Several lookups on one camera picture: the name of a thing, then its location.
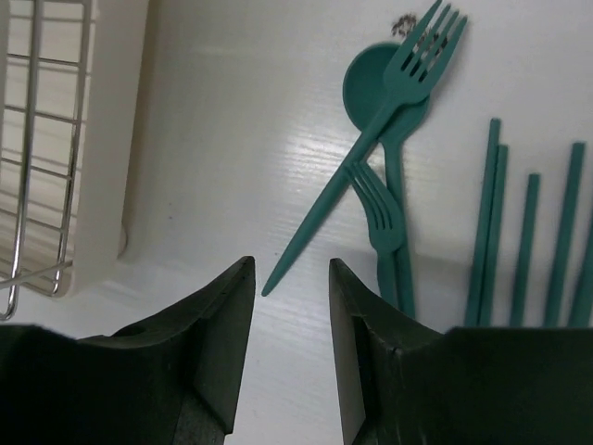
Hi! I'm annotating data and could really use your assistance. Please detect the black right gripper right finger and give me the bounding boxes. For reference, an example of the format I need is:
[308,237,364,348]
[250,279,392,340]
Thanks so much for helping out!
[329,259,592,444]

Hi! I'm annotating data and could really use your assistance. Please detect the green plastic spoon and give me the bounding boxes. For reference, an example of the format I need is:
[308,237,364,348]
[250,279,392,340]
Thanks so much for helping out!
[343,43,429,318]

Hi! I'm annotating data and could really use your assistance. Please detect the white dish drying rack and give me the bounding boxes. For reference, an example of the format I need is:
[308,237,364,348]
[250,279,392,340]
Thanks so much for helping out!
[1,1,149,320]

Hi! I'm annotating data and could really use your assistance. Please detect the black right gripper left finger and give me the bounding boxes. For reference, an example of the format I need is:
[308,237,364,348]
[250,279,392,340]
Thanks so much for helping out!
[1,256,256,444]

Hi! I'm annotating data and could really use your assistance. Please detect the green plastic fork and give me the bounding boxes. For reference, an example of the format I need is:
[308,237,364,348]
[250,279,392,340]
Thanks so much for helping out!
[261,1,468,296]
[348,162,404,308]

